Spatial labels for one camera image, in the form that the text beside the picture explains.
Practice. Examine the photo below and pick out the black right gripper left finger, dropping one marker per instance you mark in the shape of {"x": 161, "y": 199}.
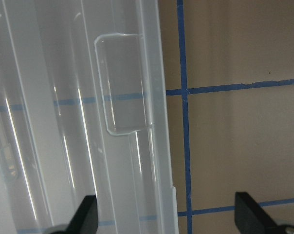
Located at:
{"x": 85, "y": 220}

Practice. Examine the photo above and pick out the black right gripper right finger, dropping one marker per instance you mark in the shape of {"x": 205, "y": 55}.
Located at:
{"x": 250, "y": 218}

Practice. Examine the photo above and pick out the clear plastic box lid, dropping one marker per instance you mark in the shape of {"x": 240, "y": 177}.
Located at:
{"x": 83, "y": 112}

